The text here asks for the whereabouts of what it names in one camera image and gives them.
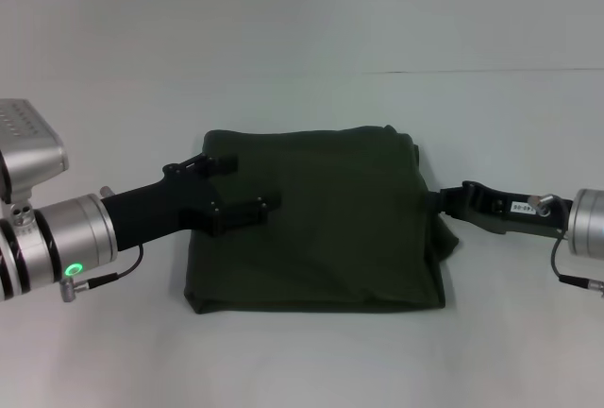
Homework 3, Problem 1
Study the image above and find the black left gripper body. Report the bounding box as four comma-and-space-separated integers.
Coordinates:
100, 160, 224, 255

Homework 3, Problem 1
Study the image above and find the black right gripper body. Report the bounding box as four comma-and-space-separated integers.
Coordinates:
460, 179, 576, 240

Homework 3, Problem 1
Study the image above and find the dark green FREE! t-shirt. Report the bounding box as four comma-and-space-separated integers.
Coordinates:
182, 124, 461, 317

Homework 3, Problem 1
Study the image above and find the left gripper cable with connector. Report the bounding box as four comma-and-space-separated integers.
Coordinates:
58, 242, 145, 304

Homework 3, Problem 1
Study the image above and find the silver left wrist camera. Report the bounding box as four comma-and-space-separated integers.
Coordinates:
0, 98, 70, 214

